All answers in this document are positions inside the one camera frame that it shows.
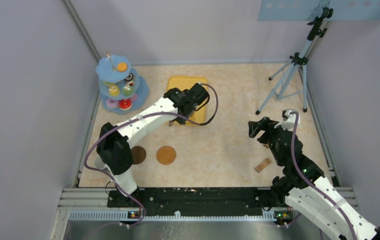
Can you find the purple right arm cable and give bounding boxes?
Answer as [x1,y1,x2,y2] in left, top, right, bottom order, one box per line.
[277,111,359,240]

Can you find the green frosted donut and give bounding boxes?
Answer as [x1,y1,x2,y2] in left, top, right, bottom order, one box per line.
[103,81,115,87]

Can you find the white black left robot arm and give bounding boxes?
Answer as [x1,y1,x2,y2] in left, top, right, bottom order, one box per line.
[94,82,210,207]

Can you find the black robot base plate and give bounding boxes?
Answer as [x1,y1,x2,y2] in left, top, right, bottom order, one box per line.
[107,187,290,217]

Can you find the purple sprinkled donut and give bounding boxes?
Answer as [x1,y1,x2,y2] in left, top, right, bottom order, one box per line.
[105,98,119,109]

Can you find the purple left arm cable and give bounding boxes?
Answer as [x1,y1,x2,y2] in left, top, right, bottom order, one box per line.
[83,82,219,229]

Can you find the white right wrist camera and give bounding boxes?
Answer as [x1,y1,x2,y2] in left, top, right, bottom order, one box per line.
[274,108,301,130]

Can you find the green cream puff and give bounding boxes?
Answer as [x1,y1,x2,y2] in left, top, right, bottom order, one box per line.
[122,83,134,97]

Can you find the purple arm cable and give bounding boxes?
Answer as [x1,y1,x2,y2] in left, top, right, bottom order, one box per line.
[277,111,359,240]
[83,82,219,229]

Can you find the yellow cream puff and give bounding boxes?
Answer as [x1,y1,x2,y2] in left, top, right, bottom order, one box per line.
[108,84,120,97]

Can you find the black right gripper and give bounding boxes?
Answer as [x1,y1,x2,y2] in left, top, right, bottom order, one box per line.
[248,116,292,166]

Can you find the dark brown round coaster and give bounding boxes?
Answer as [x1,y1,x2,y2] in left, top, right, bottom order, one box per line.
[131,146,146,165]

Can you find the small wooden block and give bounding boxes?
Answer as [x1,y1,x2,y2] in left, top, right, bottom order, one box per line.
[254,158,272,173]

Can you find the light brown round coaster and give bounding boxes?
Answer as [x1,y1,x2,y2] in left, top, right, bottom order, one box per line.
[156,146,176,165]

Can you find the blue three-tier cake stand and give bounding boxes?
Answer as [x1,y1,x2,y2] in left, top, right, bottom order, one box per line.
[95,52,149,115]

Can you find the pink cupcake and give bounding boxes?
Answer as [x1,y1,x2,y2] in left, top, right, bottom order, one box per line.
[129,93,138,102]

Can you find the blue camera tripod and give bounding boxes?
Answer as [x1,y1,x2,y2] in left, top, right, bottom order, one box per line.
[255,7,334,115]

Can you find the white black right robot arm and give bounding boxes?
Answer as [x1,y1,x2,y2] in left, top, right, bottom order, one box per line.
[248,117,380,240]

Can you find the red frosted donut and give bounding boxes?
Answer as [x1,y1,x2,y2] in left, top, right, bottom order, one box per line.
[118,98,133,111]

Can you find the chocolate swirl roll cake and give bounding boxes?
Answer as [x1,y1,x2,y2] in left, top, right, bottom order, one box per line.
[123,72,135,83]

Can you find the grey handled mug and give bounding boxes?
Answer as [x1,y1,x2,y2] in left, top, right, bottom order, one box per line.
[93,156,106,170]

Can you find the round orange biscuit top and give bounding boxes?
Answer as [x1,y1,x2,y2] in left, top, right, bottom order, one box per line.
[116,62,128,72]

